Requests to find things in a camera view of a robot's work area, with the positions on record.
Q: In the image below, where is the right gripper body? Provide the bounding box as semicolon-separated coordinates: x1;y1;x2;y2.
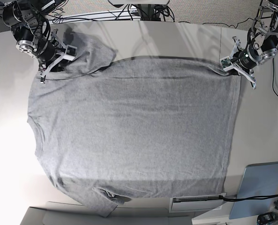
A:
37;39;65;70

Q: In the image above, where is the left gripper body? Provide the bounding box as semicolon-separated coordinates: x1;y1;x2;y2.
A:
238;45;255;69

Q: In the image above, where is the grey T-shirt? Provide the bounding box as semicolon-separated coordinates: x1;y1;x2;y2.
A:
28;33;241;217

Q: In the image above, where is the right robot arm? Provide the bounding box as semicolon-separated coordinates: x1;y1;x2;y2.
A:
3;0;241;98

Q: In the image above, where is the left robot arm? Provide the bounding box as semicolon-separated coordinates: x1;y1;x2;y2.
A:
47;0;278;85

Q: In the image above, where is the blue-grey laptop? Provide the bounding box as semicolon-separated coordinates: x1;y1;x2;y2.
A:
229;162;278;220

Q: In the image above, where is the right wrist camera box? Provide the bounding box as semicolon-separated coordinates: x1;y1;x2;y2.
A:
64;45;78;61

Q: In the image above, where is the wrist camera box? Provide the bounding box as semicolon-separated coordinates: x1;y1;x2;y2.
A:
220;56;233;72
64;45;78;61

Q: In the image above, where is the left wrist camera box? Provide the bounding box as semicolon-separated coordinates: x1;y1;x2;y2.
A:
220;56;233;72

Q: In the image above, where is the black laptop cable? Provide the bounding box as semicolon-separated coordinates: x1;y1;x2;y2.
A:
219;193;278;203

